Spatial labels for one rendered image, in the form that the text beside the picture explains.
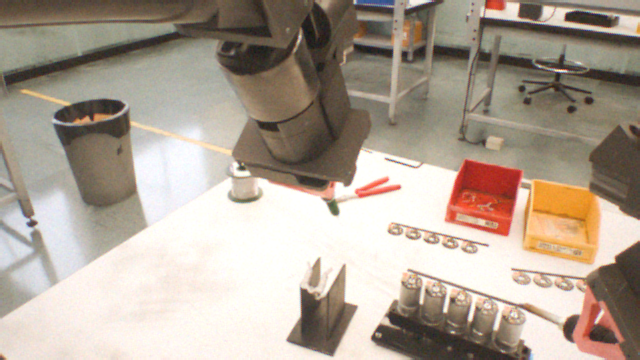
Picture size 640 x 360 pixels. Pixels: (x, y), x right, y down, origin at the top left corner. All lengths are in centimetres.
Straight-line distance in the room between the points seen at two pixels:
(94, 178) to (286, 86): 207
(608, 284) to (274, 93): 24
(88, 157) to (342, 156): 198
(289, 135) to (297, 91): 4
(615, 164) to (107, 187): 219
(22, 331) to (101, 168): 170
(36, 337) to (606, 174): 60
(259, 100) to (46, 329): 44
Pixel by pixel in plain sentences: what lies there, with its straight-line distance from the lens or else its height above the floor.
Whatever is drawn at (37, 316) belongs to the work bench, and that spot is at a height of 75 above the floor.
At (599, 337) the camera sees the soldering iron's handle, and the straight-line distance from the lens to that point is 42.
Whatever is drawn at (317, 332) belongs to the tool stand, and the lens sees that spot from 56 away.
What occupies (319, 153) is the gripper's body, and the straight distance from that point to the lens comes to 36.
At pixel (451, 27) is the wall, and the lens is 501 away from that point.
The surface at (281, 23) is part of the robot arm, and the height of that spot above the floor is 112.
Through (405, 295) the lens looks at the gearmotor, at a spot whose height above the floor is 80.
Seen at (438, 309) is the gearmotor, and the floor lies 79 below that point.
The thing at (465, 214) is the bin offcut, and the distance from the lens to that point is 75.
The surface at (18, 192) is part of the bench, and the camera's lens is 234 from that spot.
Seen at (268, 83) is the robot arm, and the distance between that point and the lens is 29.
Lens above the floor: 116
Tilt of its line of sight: 29 degrees down
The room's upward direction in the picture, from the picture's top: straight up
